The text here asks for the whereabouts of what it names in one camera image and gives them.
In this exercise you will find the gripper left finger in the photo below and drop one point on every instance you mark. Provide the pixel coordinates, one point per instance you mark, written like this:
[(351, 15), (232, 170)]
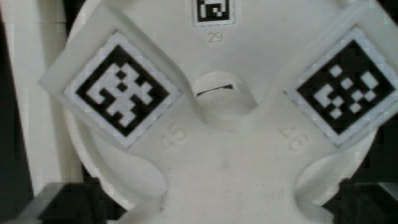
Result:
[(72, 203)]

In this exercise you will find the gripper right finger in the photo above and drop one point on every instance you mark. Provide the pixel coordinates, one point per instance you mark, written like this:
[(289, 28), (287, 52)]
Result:
[(365, 203)]

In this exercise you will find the white cross-shaped table base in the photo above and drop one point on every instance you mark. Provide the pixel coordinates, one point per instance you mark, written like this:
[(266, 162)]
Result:
[(225, 166)]

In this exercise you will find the white cylindrical table leg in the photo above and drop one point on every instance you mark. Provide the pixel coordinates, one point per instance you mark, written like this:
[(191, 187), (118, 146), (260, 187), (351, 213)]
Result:
[(225, 96)]

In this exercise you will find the white front fence bar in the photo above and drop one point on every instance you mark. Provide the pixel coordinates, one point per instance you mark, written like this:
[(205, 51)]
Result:
[(35, 21)]

